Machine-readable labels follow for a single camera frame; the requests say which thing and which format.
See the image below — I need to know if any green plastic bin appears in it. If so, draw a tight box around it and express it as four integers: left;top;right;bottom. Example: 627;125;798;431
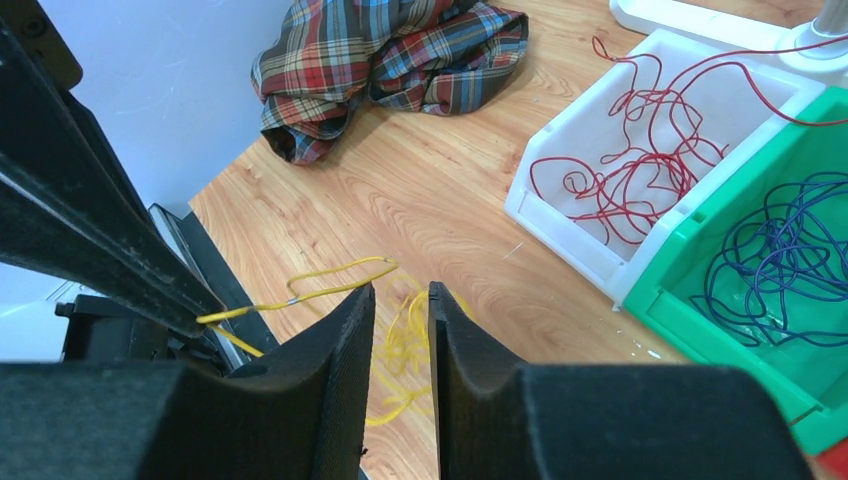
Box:
624;87;847;454

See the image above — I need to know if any purple cable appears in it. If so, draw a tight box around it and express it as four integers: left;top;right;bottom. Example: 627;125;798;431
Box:
690;172;848;348

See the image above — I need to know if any white plastic bin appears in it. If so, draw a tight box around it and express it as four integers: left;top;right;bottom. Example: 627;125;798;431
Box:
505;30;825;305

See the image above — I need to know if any yellow cable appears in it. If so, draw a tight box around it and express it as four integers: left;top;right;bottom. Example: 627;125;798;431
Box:
195;256;478;428

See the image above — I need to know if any white cable scrap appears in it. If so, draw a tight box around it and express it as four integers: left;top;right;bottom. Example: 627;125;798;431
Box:
502;242;524;260

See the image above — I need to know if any red cable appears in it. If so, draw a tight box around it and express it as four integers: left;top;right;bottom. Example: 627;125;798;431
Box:
528;33;848;248

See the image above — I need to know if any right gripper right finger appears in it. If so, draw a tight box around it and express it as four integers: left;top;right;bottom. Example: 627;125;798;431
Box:
428;282;813;479

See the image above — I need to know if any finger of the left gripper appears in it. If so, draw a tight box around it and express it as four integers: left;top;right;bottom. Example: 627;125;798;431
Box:
1;17;222;338

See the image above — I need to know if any red plastic bin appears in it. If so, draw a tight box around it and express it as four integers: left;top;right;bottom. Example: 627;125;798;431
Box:
813;439;848;480

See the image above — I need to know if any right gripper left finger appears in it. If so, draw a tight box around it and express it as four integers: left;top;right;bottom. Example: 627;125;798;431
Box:
1;285;375;479

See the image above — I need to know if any plaid flannel shirt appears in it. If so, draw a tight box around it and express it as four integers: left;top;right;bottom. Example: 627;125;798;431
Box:
251;1;529;165

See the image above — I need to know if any metal clothes rack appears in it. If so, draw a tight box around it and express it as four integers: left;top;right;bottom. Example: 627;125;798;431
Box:
609;0;847;88

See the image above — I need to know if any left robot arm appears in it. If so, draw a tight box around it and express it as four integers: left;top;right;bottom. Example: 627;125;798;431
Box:
1;1;241;370

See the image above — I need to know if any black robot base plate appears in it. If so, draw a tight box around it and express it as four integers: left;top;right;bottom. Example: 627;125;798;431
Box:
149;202;372;480

